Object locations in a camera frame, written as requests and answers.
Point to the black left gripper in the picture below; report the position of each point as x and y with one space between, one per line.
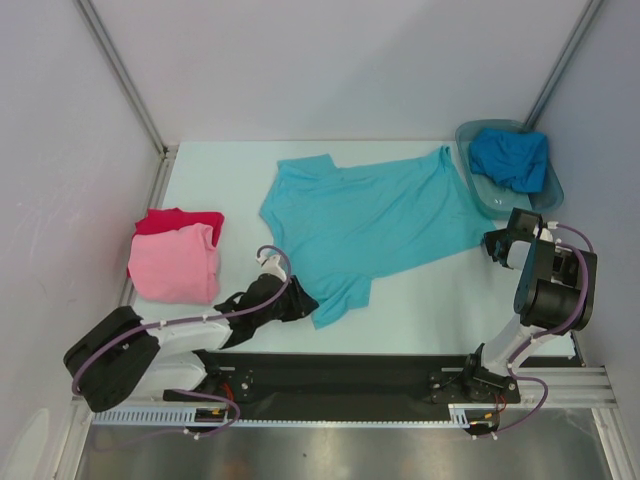
300 303

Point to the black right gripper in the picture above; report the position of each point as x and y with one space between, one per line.
505 242

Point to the light blue t-shirt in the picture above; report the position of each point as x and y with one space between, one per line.
344 227

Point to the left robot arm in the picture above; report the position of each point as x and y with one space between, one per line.
124 357

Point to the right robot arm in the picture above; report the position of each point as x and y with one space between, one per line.
554 296

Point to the translucent blue plastic bin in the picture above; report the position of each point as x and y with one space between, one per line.
494 201

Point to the dark blue crumpled t-shirt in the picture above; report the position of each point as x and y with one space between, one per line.
517 161

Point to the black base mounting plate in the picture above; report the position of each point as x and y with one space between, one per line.
347 388

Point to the pink folded t-shirt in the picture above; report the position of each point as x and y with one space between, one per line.
176 267

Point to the red folded t-shirt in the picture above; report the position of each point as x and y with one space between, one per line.
159 221

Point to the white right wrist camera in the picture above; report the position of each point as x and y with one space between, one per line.
545 232

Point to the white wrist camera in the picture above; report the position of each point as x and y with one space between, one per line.
273 264
545 232

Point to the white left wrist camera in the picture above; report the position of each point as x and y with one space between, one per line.
273 264

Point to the aluminium frame rail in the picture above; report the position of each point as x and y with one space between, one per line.
574 388

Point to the light blue cable duct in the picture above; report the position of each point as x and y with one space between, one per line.
163 416

